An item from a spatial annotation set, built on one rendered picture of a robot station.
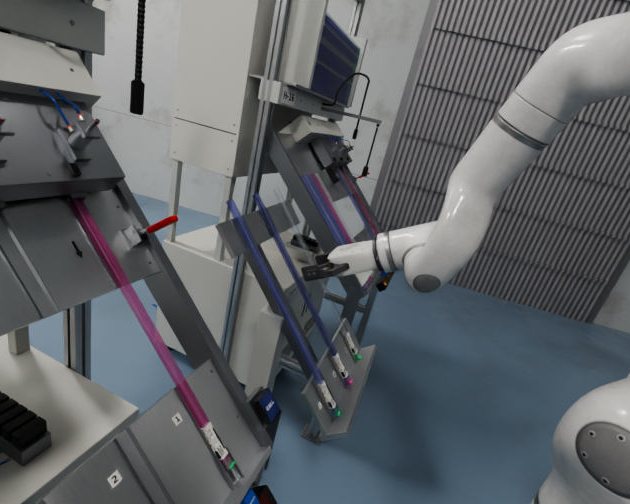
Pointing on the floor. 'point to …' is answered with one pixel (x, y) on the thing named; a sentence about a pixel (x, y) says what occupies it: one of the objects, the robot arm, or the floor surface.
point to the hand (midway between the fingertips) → (314, 267)
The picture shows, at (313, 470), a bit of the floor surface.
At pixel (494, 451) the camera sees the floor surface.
